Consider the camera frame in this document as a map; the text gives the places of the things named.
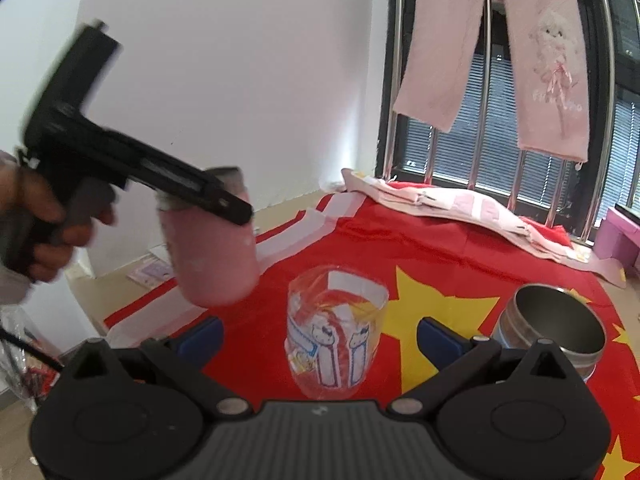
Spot pink and white garment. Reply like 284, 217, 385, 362
341, 167, 627, 289

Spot purple box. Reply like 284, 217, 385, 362
596, 206, 640, 277

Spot clear plastic bag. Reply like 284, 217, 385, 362
0, 304, 67, 413

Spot pink hanging pants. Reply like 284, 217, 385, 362
392, 0, 592, 164

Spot stainless steel cup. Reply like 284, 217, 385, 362
489, 283, 609, 387

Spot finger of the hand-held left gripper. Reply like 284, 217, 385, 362
126, 146, 254, 227

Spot clear glass cup cat print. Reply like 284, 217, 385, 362
284, 266, 391, 402

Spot red cloth with yellow stars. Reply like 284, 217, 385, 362
102, 191, 640, 480

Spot person's left hand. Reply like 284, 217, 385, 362
16, 166, 117, 284

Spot pink cup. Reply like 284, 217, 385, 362
156, 166, 259, 307

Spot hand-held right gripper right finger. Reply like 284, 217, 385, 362
391, 316, 584, 424

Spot papers on floor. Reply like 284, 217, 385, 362
126, 244, 175, 289

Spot black cable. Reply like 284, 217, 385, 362
0, 326, 67, 373

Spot metal window railing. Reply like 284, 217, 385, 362
376, 0, 640, 248

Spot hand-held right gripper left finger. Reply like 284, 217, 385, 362
62, 317, 256, 424

